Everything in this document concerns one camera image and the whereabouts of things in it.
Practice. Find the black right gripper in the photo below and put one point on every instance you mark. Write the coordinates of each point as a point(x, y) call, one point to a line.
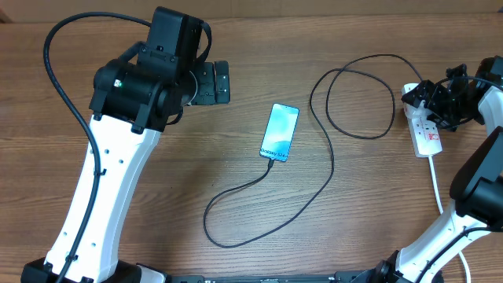
point(435, 94)

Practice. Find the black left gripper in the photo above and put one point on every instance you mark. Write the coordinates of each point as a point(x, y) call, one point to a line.
point(207, 94)

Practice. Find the Samsung Galaxy smartphone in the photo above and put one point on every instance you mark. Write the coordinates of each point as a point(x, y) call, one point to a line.
point(279, 132)

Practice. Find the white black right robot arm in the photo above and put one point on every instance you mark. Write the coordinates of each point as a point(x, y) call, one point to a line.
point(475, 207)

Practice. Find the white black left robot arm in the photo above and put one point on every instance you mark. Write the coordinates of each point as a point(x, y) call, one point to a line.
point(136, 96)

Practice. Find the white power strip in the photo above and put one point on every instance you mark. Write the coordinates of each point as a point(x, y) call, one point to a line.
point(424, 133)

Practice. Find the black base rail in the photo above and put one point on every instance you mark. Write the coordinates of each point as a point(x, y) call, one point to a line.
point(337, 277)

